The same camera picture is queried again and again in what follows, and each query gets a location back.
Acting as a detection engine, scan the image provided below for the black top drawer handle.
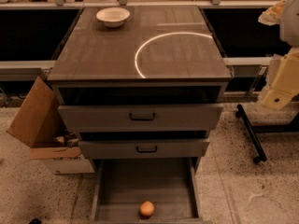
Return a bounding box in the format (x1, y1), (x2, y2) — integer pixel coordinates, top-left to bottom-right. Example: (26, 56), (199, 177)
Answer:
(129, 113), (156, 121)

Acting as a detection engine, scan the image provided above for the black bar with wheels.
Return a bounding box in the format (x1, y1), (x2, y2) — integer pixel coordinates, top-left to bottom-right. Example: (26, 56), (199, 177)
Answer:
(235, 105), (267, 164)

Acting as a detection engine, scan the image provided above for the middle grey drawer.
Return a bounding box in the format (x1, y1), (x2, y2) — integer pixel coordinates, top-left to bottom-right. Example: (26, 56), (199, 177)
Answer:
(78, 139), (209, 160)

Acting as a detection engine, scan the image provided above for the black middle drawer handle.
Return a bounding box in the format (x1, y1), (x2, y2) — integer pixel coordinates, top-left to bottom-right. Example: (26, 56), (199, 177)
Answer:
(135, 146), (158, 153)

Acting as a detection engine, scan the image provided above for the open cardboard box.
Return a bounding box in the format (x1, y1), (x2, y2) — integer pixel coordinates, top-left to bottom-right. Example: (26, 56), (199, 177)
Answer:
(7, 77), (94, 175)

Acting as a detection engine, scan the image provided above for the orange fruit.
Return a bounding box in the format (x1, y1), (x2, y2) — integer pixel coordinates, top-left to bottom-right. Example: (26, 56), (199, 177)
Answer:
(139, 201), (154, 217)

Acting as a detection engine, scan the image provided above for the white bowl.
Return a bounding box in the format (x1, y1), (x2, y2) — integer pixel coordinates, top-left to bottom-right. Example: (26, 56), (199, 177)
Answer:
(96, 7), (130, 28)

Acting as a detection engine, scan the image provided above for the black drawer handle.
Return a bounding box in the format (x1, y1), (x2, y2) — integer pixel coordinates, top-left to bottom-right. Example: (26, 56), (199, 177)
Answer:
(135, 146), (158, 153)
(129, 113), (156, 121)

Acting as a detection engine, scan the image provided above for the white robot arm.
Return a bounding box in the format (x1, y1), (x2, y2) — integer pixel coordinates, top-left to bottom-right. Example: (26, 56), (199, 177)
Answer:
(258, 0), (299, 110)

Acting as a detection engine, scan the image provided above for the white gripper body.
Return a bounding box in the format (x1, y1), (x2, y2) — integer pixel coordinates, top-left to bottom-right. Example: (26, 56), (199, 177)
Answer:
(266, 54), (283, 91)

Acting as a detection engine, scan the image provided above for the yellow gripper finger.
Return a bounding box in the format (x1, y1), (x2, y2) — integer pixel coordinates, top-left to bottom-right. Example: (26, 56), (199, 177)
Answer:
(258, 0), (286, 26)
(260, 51), (299, 110)

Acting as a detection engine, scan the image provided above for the top grey drawer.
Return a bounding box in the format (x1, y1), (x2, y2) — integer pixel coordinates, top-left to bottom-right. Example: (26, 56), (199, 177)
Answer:
(58, 104), (223, 133)

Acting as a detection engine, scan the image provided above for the bottom open grey drawer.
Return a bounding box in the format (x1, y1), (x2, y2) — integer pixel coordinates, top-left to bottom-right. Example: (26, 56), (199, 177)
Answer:
(91, 158), (212, 224)

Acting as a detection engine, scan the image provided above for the grey drawer cabinet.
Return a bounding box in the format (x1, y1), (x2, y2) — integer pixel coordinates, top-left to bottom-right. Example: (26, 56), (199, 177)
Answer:
(47, 5), (233, 161)

